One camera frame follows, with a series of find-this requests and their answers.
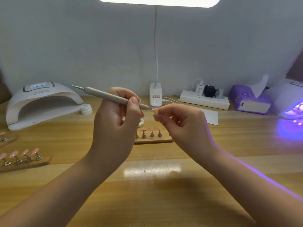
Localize white nail lamp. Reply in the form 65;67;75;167
6;82;85;131
265;80;303;120

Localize brown cardboard box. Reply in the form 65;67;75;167
0;80;11;104

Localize grey dotting pen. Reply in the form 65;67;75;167
71;84;152;111

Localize wooden stands with pink nails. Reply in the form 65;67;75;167
0;131;52;172

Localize purple tissue box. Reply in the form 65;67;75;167
229;84;272;115

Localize white power strip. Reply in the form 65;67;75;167
179;90;231;111

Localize person's right forearm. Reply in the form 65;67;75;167
203;148;303;227

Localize black plug adapter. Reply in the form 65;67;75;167
203;85;217;98

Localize white charger plug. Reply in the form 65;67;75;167
194;83;205;96

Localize white desk lamp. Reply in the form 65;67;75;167
96;0;222;108

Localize person's left hand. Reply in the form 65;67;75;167
88;87;146;174

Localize white tissue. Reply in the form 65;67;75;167
250;74;270;98

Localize wooden nail holder strip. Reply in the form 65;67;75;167
134;126;174;145

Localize person's left forearm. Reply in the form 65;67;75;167
0;154;114;227

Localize white paper sheet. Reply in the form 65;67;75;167
189;107;220;126

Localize brown wooden board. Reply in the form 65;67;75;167
286;49;303;84

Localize person's right hand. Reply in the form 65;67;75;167
152;103;219;165

